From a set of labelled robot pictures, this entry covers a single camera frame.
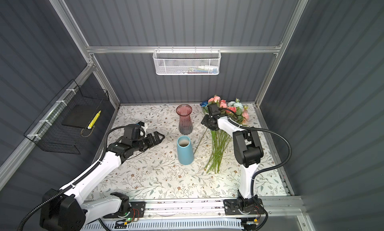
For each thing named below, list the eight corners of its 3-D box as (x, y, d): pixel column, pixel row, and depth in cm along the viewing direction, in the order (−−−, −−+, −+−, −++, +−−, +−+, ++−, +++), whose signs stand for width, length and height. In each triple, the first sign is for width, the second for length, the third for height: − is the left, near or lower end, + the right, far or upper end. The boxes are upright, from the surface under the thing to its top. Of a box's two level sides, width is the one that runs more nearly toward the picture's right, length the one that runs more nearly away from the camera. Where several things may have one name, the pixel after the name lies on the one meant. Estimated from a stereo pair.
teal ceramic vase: (179, 166, 90) (176, 150, 74) (180, 153, 95) (177, 135, 79) (193, 166, 90) (193, 150, 73) (193, 153, 95) (193, 135, 79)
